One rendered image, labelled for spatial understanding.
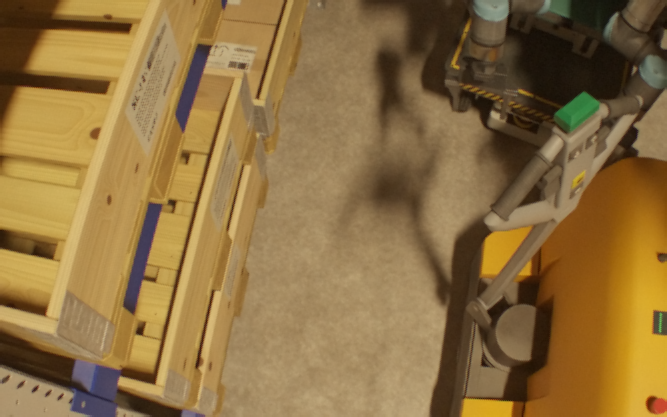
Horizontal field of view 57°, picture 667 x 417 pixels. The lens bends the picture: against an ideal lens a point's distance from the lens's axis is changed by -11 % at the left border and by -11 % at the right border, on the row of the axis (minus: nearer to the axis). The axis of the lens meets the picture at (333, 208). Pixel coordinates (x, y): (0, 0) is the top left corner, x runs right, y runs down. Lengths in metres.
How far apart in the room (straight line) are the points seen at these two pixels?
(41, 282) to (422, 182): 1.74
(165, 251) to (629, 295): 1.15
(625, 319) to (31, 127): 1.37
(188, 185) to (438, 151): 1.19
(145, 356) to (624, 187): 1.28
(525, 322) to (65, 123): 1.39
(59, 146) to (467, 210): 1.70
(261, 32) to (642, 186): 1.35
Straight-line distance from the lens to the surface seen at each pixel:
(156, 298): 1.70
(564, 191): 1.27
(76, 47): 1.38
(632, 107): 1.33
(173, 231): 1.74
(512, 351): 2.00
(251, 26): 2.37
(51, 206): 1.22
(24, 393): 1.03
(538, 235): 1.48
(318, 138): 2.66
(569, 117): 1.13
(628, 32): 1.84
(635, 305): 1.67
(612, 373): 1.64
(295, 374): 2.38
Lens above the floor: 2.35
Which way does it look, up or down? 68 degrees down
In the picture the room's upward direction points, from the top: 2 degrees counter-clockwise
